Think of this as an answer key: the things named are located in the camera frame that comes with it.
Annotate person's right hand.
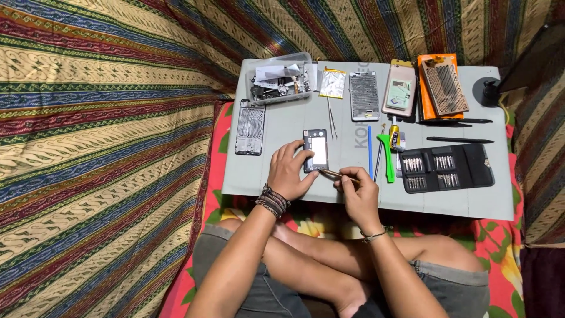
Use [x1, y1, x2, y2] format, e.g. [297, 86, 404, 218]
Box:
[333, 167, 383, 235]

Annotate person's left hand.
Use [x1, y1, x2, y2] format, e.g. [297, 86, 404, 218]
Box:
[267, 139, 320, 202]

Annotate black phone frame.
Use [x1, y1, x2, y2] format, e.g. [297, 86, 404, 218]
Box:
[303, 129, 329, 174]

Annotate brass handled screwdriver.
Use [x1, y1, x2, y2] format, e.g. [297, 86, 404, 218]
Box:
[318, 168, 361, 184]

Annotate thin dark screwdriver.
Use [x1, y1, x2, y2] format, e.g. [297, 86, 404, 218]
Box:
[373, 124, 387, 183]

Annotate green plastic pry tool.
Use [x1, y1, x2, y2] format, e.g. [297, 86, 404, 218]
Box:
[376, 133, 396, 184]

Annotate black phone screen panel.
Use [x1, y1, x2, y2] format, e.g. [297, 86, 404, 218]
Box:
[234, 99, 266, 156]

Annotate metal tweezers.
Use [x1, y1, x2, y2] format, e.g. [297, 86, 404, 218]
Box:
[326, 97, 339, 140]

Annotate yellow glue tube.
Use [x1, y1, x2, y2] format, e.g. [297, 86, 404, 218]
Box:
[389, 116, 401, 152]

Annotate grey work mat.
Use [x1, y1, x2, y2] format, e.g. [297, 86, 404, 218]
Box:
[221, 59, 515, 221]

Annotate person's right leg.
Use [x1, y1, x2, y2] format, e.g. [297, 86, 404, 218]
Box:
[273, 222, 485, 283]

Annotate person's leg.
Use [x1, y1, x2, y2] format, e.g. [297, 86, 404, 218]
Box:
[215, 218, 372, 318]
[273, 222, 485, 283]

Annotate person's left leg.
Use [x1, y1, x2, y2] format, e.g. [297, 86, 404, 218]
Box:
[215, 218, 372, 318]

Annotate clear plastic parts container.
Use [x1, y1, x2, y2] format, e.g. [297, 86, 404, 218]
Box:
[245, 52, 316, 105]

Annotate silver foil phone battery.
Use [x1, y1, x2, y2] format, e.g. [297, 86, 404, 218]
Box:
[318, 67, 347, 100]

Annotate orange flat box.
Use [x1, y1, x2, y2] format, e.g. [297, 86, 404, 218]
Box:
[417, 53, 465, 121]

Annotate long black spudger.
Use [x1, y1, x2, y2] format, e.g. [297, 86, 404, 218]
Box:
[419, 117, 494, 125]
[426, 136, 495, 145]

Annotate black screwdriver bit case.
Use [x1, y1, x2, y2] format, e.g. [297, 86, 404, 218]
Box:
[399, 143, 495, 194]

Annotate grey denim shorts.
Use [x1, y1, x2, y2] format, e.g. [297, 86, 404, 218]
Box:
[192, 223, 491, 318]

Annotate pink phone back housing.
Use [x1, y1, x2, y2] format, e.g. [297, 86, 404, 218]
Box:
[381, 59, 418, 118]

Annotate brown phone panel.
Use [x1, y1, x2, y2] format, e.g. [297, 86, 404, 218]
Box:
[420, 57, 470, 117]

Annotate red floral mattress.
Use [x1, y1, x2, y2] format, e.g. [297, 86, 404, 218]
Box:
[158, 101, 526, 318]

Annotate black desk lamp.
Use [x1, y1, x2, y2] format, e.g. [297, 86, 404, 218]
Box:
[472, 22, 565, 107]

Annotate striped batik cloth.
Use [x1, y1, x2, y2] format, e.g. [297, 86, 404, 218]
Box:
[0, 0, 565, 318]

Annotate dark maroon cloth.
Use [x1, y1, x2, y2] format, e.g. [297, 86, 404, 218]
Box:
[520, 246, 565, 318]

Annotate dark beaded wrist bracelets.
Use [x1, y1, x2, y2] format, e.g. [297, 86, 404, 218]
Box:
[255, 183, 292, 220]

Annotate thin metal wrist bracelet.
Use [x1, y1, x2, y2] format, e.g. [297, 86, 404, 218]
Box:
[360, 225, 393, 244]

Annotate white phone middle frame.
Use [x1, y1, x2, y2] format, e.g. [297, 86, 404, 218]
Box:
[349, 71, 381, 122]

